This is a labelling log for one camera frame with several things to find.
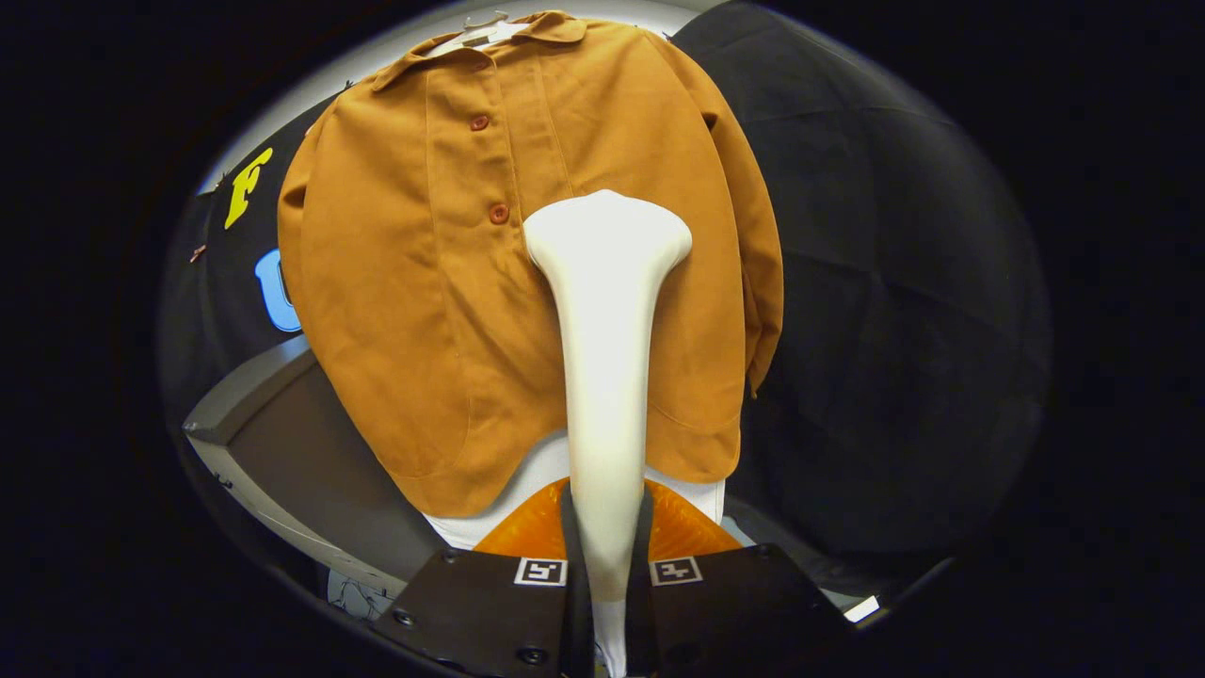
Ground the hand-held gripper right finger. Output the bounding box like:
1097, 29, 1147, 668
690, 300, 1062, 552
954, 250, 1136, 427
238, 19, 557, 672
625, 485, 853, 678

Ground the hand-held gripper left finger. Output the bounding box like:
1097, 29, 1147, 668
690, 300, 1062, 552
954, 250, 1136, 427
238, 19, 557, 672
372, 482, 596, 678

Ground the orange button shirt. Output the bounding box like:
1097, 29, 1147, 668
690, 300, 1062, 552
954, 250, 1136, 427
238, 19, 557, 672
277, 9, 785, 518

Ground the grey cabinet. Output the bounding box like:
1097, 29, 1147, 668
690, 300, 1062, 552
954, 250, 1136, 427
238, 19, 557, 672
182, 334, 453, 604

